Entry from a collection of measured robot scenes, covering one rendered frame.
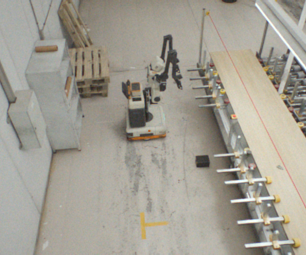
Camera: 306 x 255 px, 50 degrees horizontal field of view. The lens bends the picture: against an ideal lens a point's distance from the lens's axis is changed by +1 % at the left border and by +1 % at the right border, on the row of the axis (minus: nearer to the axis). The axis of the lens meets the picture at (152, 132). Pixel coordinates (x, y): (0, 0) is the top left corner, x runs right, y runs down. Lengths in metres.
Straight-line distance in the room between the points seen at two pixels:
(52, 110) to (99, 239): 1.94
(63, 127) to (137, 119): 1.15
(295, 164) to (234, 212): 1.09
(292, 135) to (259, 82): 1.21
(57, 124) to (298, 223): 3.51
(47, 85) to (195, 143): 2.51
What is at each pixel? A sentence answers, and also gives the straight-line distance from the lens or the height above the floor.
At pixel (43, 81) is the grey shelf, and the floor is 1.42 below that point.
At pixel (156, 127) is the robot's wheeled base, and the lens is 5.32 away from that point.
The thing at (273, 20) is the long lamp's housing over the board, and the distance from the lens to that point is 3.77.
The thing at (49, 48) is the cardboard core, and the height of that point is 1.61.
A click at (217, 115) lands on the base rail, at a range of 4.95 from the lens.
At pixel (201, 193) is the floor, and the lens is 4.82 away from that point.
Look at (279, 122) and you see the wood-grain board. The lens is 4.72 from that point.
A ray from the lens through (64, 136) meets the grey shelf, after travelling 5.29.
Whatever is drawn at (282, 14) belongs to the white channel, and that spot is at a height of 2.46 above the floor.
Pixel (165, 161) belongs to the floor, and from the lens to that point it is 5.17.
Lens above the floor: 3.91
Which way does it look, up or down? 44 degrees down
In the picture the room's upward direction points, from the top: 2 degrees counter-clockwise
